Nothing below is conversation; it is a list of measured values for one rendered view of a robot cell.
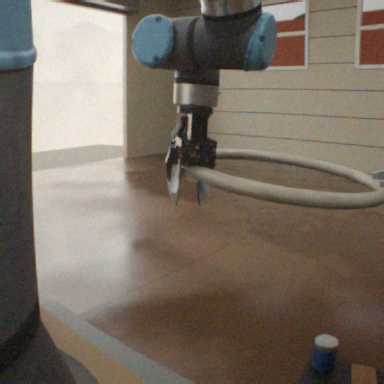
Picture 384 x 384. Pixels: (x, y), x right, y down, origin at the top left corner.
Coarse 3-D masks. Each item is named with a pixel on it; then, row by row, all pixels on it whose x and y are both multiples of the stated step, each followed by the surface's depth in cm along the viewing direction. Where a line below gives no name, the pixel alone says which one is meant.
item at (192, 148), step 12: (180, 108) 74; (192, 108) 72; (204, 108) 73; (192, 120) 71; (204, 120) 74; (192, 132) 72; (204, 132) 75; (180, 144) 73; (192, 144) 74; (204, 144) 73; (216, 144) 74; (180, 156) 73; (192, 156) 74; (204, 156) 74
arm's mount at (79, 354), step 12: (48, 312) 34; (48, 324) 32; (60, 324) 33; (60, 336) 31; (72, 336) 31; (60, 348) 29; (72, 348) 29; (84, 348) 30; (96, 348) 30; (72, 360) 27; (84, 360) 28; (96, 360) 28; (108, 360) 28; (72, 372) 26; (84, 372) 26; (96, 372) 27; (108, 372) 27; (120, 372) 27
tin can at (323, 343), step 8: (320, 336) 150; (328, 336) 150; (320, 344) 145; (328, 344) 144; (336, 344) 144; (320, 352) 145; (328, 352) 143; (336, 352) 145; (312, 360) 150; (320, 360) 145; (328, 360) 144; (320, 368) 146; (328, 368) 145
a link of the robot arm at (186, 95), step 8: (176, 88) 73; (184, 88) 71; (192, 88) 70; (200, 88) 70; (208, 88) 71; (216, 88) 72; (176, 96) 73; (184, 96) 71; (192, 96) 71; (200, 96) 71; (208, 96) 71; (216, 96) 73; (184, 104) 72; (192, 104) 71; (200, 104) 71; (208, 104) 72; (216, 104) 74
